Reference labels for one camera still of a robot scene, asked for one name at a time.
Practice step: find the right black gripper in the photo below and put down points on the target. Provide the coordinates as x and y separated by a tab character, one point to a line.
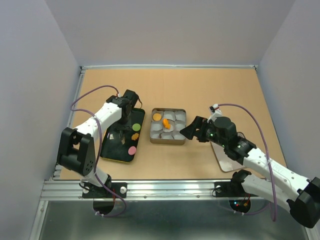
200	123

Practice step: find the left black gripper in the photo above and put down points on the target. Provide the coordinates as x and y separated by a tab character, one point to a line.
123	126

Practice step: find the orange fish cookie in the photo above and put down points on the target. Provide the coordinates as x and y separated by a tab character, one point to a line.
166	124

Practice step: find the orange round sandwich cookie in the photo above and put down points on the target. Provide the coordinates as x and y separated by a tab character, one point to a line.
157	117

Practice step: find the metal serving tongs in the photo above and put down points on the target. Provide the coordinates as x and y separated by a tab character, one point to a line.
137	117

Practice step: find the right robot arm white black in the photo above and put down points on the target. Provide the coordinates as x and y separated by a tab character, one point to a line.
298	195

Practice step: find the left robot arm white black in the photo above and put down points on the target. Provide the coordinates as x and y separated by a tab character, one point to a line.
80	147

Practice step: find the white paper cookie cups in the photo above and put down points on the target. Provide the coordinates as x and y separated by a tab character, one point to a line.
168	125

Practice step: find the green round cookie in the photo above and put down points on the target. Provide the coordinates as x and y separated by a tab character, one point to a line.
136	127

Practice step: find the small orange shaped cookie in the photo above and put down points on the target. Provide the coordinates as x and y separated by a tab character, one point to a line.
135	136

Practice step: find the dark green metal tray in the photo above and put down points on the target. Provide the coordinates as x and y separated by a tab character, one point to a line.
112	149

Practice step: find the gold tin lid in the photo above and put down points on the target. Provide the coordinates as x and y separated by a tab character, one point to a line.
226	164

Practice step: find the pink round cookie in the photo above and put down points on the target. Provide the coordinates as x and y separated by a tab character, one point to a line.
132	150

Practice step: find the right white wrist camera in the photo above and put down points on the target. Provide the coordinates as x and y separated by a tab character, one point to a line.
215	112

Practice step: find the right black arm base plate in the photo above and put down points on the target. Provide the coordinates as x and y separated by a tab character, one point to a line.
227	189

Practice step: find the aluminium frame rail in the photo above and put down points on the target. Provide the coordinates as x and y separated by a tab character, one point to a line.
137	190

